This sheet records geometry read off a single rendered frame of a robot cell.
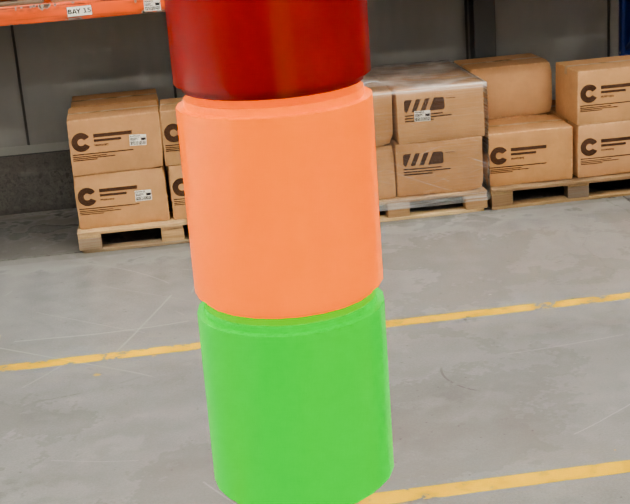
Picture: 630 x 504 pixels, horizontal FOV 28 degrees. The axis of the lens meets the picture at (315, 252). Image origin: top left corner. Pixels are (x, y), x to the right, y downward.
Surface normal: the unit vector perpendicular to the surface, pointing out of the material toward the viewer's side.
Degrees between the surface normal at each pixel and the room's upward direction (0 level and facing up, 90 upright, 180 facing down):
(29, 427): 0
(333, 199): 90
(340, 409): 90
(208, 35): 90
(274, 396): 90
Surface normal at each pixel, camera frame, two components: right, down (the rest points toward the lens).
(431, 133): 0.14, 0.29
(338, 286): 0.50, 0.22
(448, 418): -0.07, -0.95
